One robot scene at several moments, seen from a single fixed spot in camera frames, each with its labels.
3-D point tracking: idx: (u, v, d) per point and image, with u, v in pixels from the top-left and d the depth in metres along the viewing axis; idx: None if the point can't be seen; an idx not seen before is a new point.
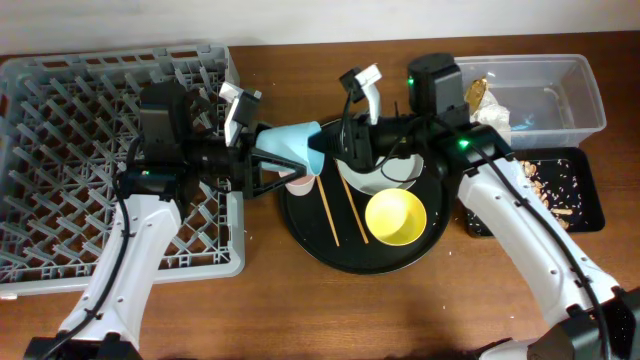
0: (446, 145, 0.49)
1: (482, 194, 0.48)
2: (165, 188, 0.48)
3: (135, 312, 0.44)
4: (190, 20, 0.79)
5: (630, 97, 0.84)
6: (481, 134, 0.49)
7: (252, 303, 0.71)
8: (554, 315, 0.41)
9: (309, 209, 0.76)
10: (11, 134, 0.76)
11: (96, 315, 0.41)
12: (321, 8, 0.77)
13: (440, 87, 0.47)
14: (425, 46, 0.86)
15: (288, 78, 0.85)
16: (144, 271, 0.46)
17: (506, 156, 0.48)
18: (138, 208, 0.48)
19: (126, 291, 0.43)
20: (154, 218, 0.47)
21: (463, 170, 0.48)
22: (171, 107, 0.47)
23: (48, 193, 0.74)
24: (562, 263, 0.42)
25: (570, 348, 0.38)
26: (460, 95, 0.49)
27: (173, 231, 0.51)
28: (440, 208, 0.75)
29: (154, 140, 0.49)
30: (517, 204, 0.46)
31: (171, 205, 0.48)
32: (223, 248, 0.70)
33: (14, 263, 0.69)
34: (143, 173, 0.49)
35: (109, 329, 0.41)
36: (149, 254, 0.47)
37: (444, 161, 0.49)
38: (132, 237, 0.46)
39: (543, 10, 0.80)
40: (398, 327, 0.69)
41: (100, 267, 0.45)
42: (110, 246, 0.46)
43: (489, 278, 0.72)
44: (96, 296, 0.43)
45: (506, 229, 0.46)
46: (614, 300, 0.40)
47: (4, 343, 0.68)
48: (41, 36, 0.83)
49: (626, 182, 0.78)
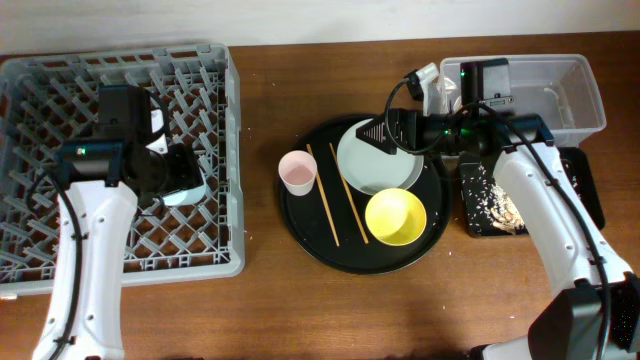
0: (489, 127, 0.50)
1: (515, 171, 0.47)
2: (109, 164, 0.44)
3: (111, 316, 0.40)
4: (191, 20, 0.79)
5: (629, 97, 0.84)
6: (523, 120, 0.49)
7: (252, 303, 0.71)
8: (563, 286, 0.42)
9: (308, 209, 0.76)
10: (11, 133, 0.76)
11: (69, 340, 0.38)
12: (321, 9, 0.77)
13: (488, 74, 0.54)
14: (425, 46, 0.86)
15: (288, 78, 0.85)
16: (109, 273, 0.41)
17: (546, 141, 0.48)
18: (85, 203, 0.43)
19: (95, 305, 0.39)
20: (104, 212, 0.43)
21: (502, 146, 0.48)
22: (129, 90, 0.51)
23: (48, 192, 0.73)
24: (579, 242, 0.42)
25: (570, 314, 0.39)
26: (507, 86, 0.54)
27: (130, 214, 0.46)
28: (439, 208, 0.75)
29: (108, 121, 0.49)
30: (546, 184, 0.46)
31: (120, 190, 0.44)
32: (223, 248, 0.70)
33: (14, 264, 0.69)
34: (79, 151, 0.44)
35: (87, 352, 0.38)
36: (110, 253, 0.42)
37: (483, 140, 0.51)
38: (85, 239, 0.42)
39: (544, 9, 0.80)
40: (398, 327, 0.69)
41: (58, 279, 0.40)
42: (62, 255, 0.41)
43: (489, 277, 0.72)
44: (63, 318, 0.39)
45: (532, 205, 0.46)
46: (623, 282, 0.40)
47: (4, 343, 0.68)
48: (40, 35, 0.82)
49: (625, 181, 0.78)
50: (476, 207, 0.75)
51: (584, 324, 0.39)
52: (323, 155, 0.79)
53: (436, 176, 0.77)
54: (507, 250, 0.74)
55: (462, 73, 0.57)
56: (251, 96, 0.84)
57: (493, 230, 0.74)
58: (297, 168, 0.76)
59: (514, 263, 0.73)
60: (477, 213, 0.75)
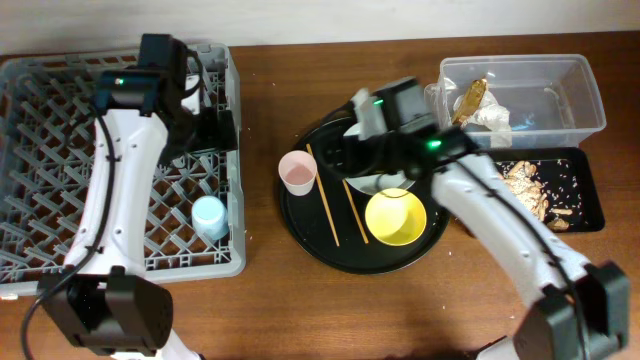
0: (416, 150, 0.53)
1: (454, 191, 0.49)
2: (144, 98, 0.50)
3: (137, 237, 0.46)
4: (191, 20, 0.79)
5: (630, 97, 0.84)
6: (450, 136, 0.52)
7: (253, 302, 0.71)
8: (532, 294, 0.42)
9: (308, 210, 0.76)
10: (12, 133, 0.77)
11: (98, 250, 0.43)
12: (320, 9, 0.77)
13: (402, 98, 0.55)
14: (426, 47, 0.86)
15: (288, 78, 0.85)
16: (137, 194, 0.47)
17: (474, 152, 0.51)
18: (119, 129, 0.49)
19: (123, 222, 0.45)
20: (135, 138, 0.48)
21: (436, 168, 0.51)
22: (168, 42, 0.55)
23: (49, 193, 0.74)
24: (534, 246, 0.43)
25: (546, 324, 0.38)
26: (423, 106, 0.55)
27: (161, 147, 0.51)
28: (439, 208, 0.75)
29: (146, 63, 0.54)
30: (487, 195, 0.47)
31: (152, 121, 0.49)
32: (223, 248, 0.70)
33: (15, 264, 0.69)
34: (116, 80, 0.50)
35: (114, 263, 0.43)
36: (138, 178, 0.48)
37: (416, 164, 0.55)
38: (118, 161, 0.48)
39: (544, 9, 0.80)
40: (398, 327, 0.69)
41: (91, 205, 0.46)
42: (98, 174, 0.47)
43: (489, 277, 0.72)
44: (94, 231, 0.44)
45: (478, 218, 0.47)
46: (585, 276, 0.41)
47: (5, 343, 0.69)
48: (40, 36, 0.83)
49: (625, 181, 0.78)
50: None
51: (561, 332, 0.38)
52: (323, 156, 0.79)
53: None
54: None
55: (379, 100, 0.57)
56: (251, 96, 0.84)
57: None
58: (296, 168, 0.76)
59: None
60: None
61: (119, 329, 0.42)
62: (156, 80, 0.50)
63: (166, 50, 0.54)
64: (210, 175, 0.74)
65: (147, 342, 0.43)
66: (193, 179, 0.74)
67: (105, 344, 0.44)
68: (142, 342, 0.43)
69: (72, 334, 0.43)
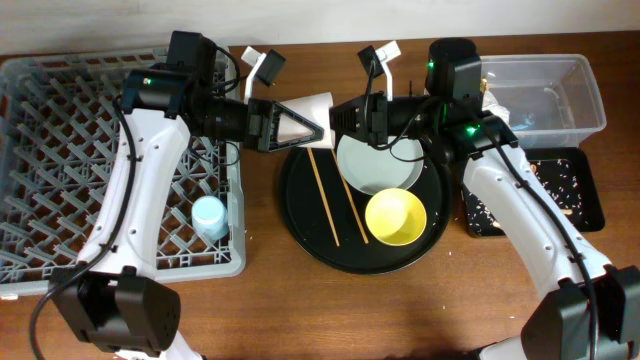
0: (452, 131, 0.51)
1: (485, 176, 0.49)
2: (169, 100, 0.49)
3: (150, 240, 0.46)
4: (190, 20, 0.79)
5: (630, 97, 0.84)
6: (489, 124, 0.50)
7: (253, 303, 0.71)
8: (547, 285, 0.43)
9: (309, 209, 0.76)
10: (11, 133, 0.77)
11: (111, 249, 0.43)
12: (319, 8, 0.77)
13: (458, 75, 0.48)
14: (425, 47, 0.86)
15: (288, 78, 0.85)
16: (154, 197, 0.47)
17: (511, 143, 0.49)
18: (141, 128, 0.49)
19: (137, 223, 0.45)
20: (159, 140, 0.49)
21: (469, 153, 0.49)
22: (198, 40, 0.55)
23: (49, 193, 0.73)
24: (557, 239, 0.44)
25: (558, 317, 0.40)
26: (479, 86, 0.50)
27: (181, 150, 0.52)
28: (440, 208, 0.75)
29: (175, 63, 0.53)
30: (517, 186, 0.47)
31: (177, 123, 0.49)
32: (224, 248, 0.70)
33: (15, 264, 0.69)
34: (145, 80, 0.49)
35: (126, 264, 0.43)
36: (156, 181, 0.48)
37: (451, 146, 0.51)
38: (139, 162, 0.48)
39: (544, 9, 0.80)
40: (398, 327, 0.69)
41: (107, 204, 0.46)
42: (118, 171, 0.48)
43: (489, 278, 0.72)
44: (109, 230, 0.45)
45: (509, 214, 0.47)
46: (605, 276, 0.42)
47: (6, 344, 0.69)
48: (40, 36, 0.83)
49: (626, 182, 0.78)
50: (476, 208, 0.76)
51: (573, 324, 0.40)
52: (324, 156, 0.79)
53: (437, 176, 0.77)
54: (507, 250, 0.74)
55: (432, 64, 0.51)
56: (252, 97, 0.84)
57: (494, 230, 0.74)
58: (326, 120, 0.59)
59: (514, 263, 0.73)
60: (477, 213, 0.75)
61: (126, 328, 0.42)
62: (183, 82, 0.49)
63: (194, 50, 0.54)
64: (211, 175, 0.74)
65: (152, 343, 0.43)
66: (193, 179, 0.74)
67: (112, 342, 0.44)
68: (147, 343, 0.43)
69: (80, 330, 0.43)
